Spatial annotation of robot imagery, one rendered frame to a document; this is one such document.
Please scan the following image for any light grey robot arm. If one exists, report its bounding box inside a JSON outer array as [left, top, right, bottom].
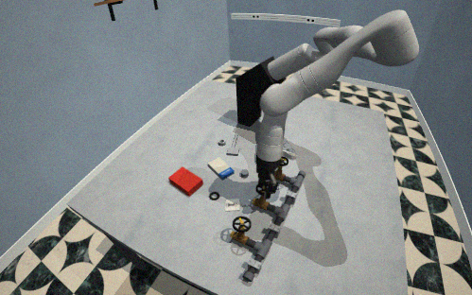
[[256, 10, 419, 162]]

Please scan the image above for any white tag on grey metal chain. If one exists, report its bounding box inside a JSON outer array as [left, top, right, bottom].
[[225, 194, 259, 212]]

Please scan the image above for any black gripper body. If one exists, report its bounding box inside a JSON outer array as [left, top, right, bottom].
[[256, 155, 281, 181]]

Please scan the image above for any red rectangular block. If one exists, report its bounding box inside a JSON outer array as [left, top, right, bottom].
[[169, 167, 203, 197]]

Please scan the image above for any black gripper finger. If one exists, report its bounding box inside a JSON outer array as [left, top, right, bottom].
[[262, 171, 279, 200], [256, 165, 263, 183]]

